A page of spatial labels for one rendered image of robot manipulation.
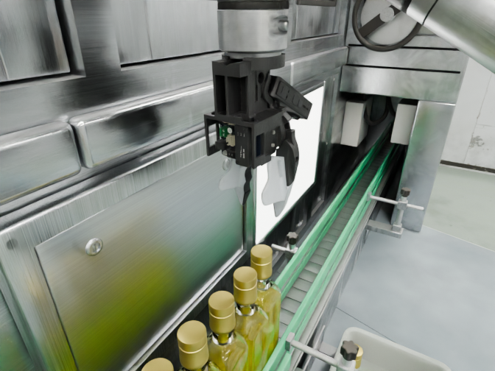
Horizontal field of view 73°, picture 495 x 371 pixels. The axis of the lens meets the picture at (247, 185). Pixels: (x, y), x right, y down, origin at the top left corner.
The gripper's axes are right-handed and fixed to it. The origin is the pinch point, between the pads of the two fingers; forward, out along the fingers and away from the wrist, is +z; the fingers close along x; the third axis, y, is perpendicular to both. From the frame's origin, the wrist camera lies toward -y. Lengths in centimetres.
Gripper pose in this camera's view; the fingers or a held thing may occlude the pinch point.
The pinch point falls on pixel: (262, 200)
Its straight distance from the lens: 48.6
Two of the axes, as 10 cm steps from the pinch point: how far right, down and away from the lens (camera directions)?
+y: -5.8, 3.9, -7.2
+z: 0.1, 8.8, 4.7
